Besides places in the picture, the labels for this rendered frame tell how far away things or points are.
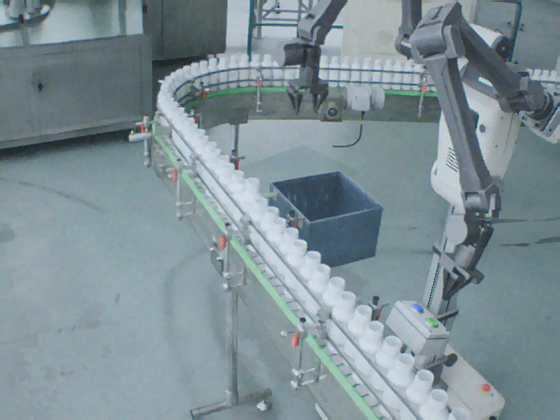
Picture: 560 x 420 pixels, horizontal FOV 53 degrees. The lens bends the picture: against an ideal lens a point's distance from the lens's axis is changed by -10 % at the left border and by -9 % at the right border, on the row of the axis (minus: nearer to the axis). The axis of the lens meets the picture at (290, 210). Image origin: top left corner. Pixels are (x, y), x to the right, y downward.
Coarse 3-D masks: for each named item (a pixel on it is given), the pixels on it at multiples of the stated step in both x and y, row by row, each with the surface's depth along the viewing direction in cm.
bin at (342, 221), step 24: (288, 192) 238; (312, 192) 244; (336, 192) 250; (360, 192) 234; (312, 216) 250; (336, 216) 213; (360, 216) 219; (312, 240) 214; (336, 240) 219; (360, 240) 225; (336, 264) 225
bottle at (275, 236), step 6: (276, 222) 169; (282, 222) 169; (276, 228) 166; (282, 228) 166; (270, 234) 168; (276, 234) 167; (282, 234) 167; (270, 240) 167; (276, 240) 167; (282, 240) 167; (276, 246) 168; (270, 252) 169; (270, 258) 170; (276, 258) 170; (276, 264) 171; (270, 270) 172; (276, 270) 172
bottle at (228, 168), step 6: (222, 168) 194; (228, 168) 192; (234, 168) 194; (222, 174) 195; (228, 174) 193; (222, 180) 194; (228, 180) 194; (222, 192) 196; (222, 198) 197; (222, 204) 198; (222, 210) 199
